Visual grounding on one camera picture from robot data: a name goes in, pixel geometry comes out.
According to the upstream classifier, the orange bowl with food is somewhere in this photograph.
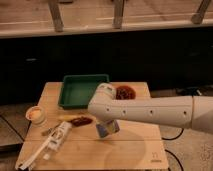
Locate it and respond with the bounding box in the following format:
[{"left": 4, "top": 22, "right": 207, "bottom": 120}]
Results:
[{"left": 116, "top": 85, "right": 136, "bottom": 100}]

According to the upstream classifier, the green plastic tray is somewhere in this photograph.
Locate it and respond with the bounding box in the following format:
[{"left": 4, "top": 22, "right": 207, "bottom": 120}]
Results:
[{"left": 58, "top": 74, "right": 110, "bottom": 110}]

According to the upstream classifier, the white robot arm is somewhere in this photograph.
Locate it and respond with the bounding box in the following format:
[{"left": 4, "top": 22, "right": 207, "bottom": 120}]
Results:
[{"left": 88, "top": 83, "right": 213, "bottom": 134}]

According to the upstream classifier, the blue yellow sponge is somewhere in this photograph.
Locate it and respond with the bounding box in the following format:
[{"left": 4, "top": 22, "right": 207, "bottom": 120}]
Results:
[{"left": 96, "top": 120, "right": 120, "bottom": 138}]

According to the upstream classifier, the black floor cable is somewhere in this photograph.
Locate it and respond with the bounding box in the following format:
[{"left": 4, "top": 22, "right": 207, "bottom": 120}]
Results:
[{"left": 161, "top": 128, "right": 185, "bottom": 171}]

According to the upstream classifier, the white plastic bottle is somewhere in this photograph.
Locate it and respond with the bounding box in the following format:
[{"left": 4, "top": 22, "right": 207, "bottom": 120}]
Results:
[{"left": 43, "top": 121, "right": 72, "bottom": 160}]

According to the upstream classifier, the small white cup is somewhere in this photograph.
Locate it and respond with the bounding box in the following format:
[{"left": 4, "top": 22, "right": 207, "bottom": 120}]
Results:
[{"left": 25, "top": 106, "right": 46, "bottom": 126}]

